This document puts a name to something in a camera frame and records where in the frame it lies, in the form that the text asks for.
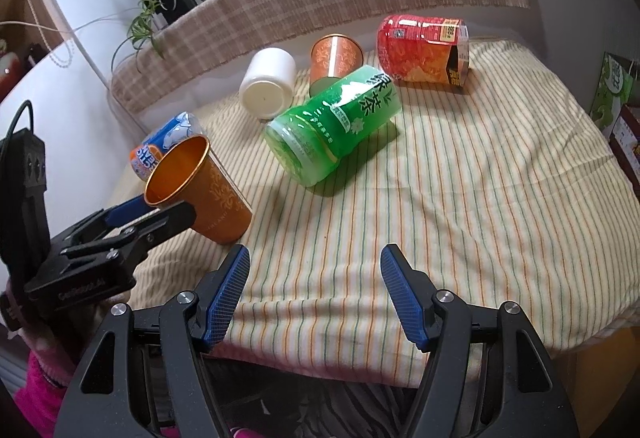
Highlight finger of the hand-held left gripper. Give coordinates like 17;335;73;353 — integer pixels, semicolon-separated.
49;195;151;245
60;201;197;270

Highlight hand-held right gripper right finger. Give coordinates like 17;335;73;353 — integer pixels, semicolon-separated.
379;243;582;438

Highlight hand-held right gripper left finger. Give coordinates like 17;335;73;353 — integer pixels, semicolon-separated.
60;244;251;438

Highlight white cup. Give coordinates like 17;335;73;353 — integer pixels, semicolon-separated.
238;47;297;120

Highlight blue orange drink can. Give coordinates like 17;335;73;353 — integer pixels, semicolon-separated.
131;112;209;183

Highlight striped yellow cloth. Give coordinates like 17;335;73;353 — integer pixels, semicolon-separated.
107;38;640;390

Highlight green tea bottle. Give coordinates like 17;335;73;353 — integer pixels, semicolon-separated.
263;64;402;188

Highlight red cardboard box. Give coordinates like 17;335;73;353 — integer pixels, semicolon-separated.
609;103;640;200

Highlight green cardboard box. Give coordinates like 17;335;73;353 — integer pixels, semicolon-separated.
589;52;640;140

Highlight black cable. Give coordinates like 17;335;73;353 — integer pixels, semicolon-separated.
0;100;34;154

